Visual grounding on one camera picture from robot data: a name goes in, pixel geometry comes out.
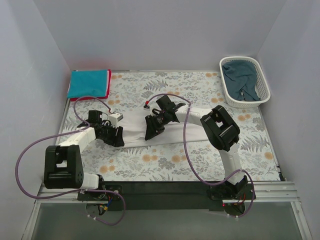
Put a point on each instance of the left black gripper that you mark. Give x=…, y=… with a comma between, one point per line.
x=113, y=136

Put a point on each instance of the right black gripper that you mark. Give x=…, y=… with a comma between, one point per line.
x=155, y=124

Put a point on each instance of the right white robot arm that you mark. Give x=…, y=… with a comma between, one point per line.
x=220, y=129

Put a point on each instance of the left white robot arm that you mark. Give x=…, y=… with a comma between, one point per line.
x=63, y=168

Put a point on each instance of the floral patterned table mat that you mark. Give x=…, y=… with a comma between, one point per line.
x=172, y=162

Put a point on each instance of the folded red t shirt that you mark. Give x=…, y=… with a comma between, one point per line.
x=109, y=82

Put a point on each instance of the folded teal t shirt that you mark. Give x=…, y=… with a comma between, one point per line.
x=87, y=83

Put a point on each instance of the dark teal t shirt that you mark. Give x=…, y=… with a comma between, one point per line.
x=240, y=78

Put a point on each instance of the white plastic laundry basket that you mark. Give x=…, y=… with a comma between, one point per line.
x=261, y=86

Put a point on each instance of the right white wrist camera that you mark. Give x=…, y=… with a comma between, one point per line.
x=154, y=113

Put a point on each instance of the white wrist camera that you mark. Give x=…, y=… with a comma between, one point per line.
x=154, y=113
x=115, y=118

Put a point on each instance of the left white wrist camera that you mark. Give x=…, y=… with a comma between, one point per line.
x=115, y=118

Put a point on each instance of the aluminium rail frame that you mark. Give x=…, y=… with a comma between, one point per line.
x=275, y=214

